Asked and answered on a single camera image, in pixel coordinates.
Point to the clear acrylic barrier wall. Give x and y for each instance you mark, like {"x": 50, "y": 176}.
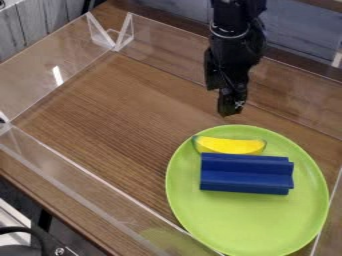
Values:
{"x": 104, "y": 98}

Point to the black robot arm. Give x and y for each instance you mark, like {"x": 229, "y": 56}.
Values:
{"x": 236, "y": 16}

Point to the black device with knob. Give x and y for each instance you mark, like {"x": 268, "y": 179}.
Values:
{"x": 64, "y": 242}

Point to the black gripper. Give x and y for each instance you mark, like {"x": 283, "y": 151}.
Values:
{"x": 232, "y": 55}

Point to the blue ridged block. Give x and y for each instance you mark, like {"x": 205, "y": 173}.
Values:
{"x": 247, "y": 173}

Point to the yellow banana-shaped toy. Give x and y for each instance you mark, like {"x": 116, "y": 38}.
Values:
{"x": 209, "y": 144}

